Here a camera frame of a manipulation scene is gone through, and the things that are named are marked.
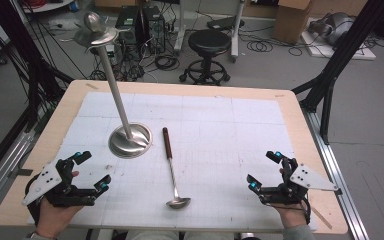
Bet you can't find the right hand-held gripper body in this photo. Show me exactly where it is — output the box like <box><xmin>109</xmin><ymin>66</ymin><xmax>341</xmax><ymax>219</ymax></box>
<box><xmin>258</xmin><ymin>155</ymin><xmax>340</xmax><ymax>206</ymax></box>

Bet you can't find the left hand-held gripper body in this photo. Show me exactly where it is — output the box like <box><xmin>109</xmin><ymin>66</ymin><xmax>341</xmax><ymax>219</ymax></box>
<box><xmin>21</xmin><ymin>155</ymin><xmax>98</xmax><ymax>208</ymax></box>

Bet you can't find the steel utensil stand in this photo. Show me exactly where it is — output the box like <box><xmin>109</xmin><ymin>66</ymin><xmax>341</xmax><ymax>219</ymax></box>
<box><xmin>74</xmin><ymin>11</ymin><xmax>154</xmax><ymax>160</ymax></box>

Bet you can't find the steel ladle with brown handle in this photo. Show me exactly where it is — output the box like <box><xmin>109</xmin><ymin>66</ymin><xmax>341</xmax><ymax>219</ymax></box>
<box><xmin>161</xmin><ymin>126</ymin><xmax>192</xmax><ymax>210</ymax></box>

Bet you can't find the person's right hand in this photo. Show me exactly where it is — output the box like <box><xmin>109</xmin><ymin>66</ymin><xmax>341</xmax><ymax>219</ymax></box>
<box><xmin>272</xmin><ymin>168</ymin><xmax>309</xmax><ymax>230</ymax></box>

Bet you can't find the person's left hand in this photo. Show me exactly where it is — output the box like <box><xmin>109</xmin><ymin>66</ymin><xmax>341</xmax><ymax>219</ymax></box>
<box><xmin>34</xmin><ymin>170</ymin><xmax>84</xmax><ymax>239</ymax></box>

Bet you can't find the tan tape strip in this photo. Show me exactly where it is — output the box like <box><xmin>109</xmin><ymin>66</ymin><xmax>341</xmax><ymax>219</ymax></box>
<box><xmin>312</xmin><ymin>206</ymin><xmax>333</xmax><ymax>231</ymax></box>

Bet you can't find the white grid mat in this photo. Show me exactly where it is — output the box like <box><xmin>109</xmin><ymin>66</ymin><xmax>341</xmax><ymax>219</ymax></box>
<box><xmin>26</xmin><ymin>91</ymin><xmax>318</xmax><ymax>233</ymax></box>

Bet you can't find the white floor board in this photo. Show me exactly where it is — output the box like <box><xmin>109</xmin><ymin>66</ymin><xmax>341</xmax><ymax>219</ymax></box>
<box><xmin>299</xmin><ymin>32</ymin><xmax>377</xmax><ymax>61</ymax></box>

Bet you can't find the white stand leg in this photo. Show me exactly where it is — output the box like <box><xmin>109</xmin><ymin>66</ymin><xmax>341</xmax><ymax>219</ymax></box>
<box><xmin>229</xmin><ymin>0</ymin><xmax>247</xmax><ymax>64</ymax></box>
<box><xmin>173</xmin><ymin>0</ymin><xmax>187</xmax><ymax>56</ymax></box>

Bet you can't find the black round stool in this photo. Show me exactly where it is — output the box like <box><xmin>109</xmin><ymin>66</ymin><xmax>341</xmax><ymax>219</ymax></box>
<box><xmin>178</xmin><ymin>29</ymin><xmax>233</xmax><ymax>86</ymax></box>

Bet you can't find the cardboard box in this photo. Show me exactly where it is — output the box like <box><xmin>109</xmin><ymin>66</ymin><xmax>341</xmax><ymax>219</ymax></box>
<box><xmin>273</xmin><ymin>0</ymin><xmax>314</xmax><ymax>45</ymax></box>

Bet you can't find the black computer tower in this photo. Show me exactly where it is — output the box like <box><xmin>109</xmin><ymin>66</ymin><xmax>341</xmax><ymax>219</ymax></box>
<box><xmin>114</xmin><ymin>5</ymin><xmax>142</xmax><ymax>48</ymax></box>
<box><xmin>141</xmin><ymin>5</ymin><xmax>166</xmax><ymax>54</ymax></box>

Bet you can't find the black flat device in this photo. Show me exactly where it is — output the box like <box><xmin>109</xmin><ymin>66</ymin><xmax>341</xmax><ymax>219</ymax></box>
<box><xmin>206</xmin><ymin>15</ymin><xmax>246</xmax><ymax>31</ymax></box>

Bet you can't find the grey bag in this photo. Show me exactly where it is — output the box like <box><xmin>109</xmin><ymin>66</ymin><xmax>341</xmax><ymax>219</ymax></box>
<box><xmin>308</xmin><ymin>12</ymin><xmax>357</xmax><ymax>46</ymax></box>

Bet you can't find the aluminium rail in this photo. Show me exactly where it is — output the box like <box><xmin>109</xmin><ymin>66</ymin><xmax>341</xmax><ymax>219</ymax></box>
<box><xmin>0</xmin><ymin>128</ymin><xmax>37</xmax><ymax>219</ymax></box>
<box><xmin>300</xmin><ymin>109</ymin><xmax>370</xmax><ymax>240</ymax></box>

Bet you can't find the coiled black cable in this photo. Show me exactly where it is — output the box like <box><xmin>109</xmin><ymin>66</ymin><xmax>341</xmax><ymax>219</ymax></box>
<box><xmin>154</xmin><ymin>54</ymin><xmax>181</xmax><ymax>72</ymax></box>
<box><xmin>287</xmin><ymin>46</ymin><xmax>304</xmax><ymax>57</ymax></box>
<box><xmin>245</xmin><ymin>39</ymin><xmax>274</xmax><ymax>53</ymax></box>

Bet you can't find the black metal frame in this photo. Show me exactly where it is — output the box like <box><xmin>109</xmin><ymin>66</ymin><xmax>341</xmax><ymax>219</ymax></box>
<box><xmin>0</xmin><ymin>0</ymin><xmax>75</xmax><ymax>133</ymax></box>
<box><xmin>291</xmin><ymin>0</ymin><xmax>384</xmax><ymax>145</ymax></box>

